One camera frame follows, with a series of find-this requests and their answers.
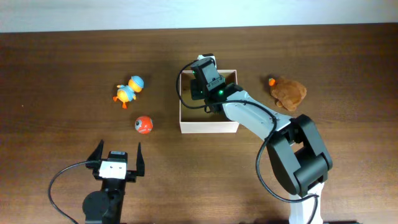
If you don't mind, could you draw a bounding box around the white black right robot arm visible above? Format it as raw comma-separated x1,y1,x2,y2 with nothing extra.
190,80,333,223

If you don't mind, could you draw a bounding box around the red grey toy ball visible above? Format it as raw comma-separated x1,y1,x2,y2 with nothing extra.
134,116,153,134

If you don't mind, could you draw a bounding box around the yellow blue toy duck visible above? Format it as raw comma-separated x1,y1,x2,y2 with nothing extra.
113,76,144,110

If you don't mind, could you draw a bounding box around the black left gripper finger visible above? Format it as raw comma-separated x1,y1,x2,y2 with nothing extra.
136,143,145,177
86,139,104,162

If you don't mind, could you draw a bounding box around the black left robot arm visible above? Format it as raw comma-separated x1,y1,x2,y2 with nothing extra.
82,140,145,224

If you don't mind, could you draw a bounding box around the brown plush toy with orange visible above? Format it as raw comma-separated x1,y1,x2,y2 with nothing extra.
268,77,307,111

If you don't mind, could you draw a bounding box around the beige open cardboard box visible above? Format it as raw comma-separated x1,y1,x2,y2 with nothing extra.
179,70,239,134

